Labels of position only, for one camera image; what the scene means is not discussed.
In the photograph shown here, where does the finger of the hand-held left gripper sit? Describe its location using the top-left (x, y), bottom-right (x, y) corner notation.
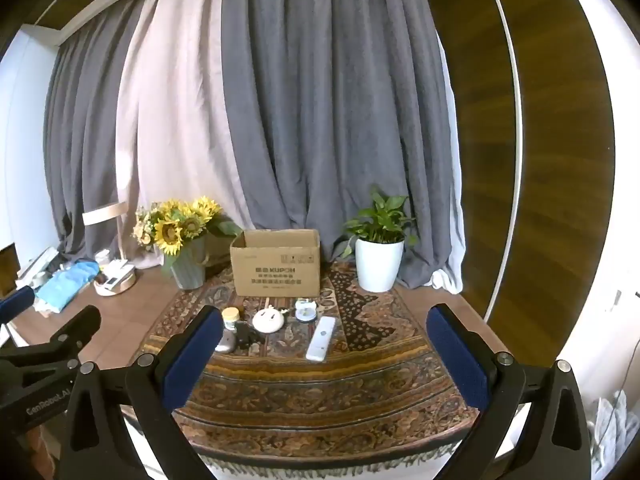
top-left (0, 285), bottom-right (36, 326)
top-left (0, 304), bottom-right (102, 368)

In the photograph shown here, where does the white desk lamp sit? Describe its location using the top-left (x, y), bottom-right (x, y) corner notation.
top-left (81, 201), bottom-right (138, 297)

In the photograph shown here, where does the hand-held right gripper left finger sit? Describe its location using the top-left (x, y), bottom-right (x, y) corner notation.
top-left (59, 304), bottom-right (224, 480)

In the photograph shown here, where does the small black gadget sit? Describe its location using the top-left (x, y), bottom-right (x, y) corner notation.
top-left (235, 322), bottom-right (266, 350)

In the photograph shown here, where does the white sheer curtain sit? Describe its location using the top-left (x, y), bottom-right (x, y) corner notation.
top-left (432, 35), bottom-right (468, 296)

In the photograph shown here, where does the cardboard box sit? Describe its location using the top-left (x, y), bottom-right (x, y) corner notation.
top-left (230, 229), bottom-right (321, 297)

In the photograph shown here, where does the white plastic bag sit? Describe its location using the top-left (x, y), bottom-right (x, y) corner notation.
top-left (587, 390), bottom-right (640, 476)

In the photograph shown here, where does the sunflower bouquet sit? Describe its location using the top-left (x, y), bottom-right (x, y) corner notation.
top-left (131, 196), bottom-right (243, 277)

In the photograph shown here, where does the round white deer toy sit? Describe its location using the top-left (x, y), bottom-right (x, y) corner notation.
top-left (251, 305), bottom-right (288, 333)

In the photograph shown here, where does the green plant in white pot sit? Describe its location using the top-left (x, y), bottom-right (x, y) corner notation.
top-left (335, 185), bottom-right (418, 293)

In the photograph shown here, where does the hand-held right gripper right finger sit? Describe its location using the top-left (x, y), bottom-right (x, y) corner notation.
top-left (426, 303), bottom-right (593, 480)

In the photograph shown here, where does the large grey curtain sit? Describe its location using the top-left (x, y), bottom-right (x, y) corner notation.
top-left (220, 0), bottom-right (466, 291)

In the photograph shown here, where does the patterned brown rug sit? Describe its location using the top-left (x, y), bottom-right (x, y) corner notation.
top-left (140, 260), bottom-right (496, 467)

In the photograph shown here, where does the beige curtain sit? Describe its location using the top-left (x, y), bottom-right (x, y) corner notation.
top-left (117, 0), bottom-right (256, 271)

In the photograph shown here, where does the blue cloth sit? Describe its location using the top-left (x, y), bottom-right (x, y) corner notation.
top-left (35, 260), bottom-right (101, 313)

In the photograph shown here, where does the narrow grey curtain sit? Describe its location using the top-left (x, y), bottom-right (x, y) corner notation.
top-left (42, 10), bottom-right (161, 261)

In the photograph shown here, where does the grey ribbed vase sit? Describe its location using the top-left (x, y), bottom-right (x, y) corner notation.
top-left (170, 237), bottom-right (207, 291)

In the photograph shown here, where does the white remote control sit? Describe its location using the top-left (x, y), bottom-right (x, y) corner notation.
top-left (306, 316), bottom-right (337, 362)

